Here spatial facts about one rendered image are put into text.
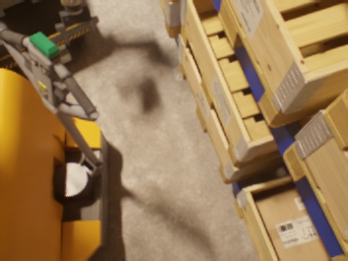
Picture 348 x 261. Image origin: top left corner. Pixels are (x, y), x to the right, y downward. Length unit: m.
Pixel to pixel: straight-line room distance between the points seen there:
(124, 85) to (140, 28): 0.48
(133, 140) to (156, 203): 0.44
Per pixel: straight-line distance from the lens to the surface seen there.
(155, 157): 2.43
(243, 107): 1.75
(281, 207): 1.95
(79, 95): 1.13
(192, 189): 2.38
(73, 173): 2.00
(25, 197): 1.72
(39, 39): 1.14
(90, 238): 2.04
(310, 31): 1.31
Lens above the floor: 2.33
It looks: 70 degrees down
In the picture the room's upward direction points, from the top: 2 degrees clockwise
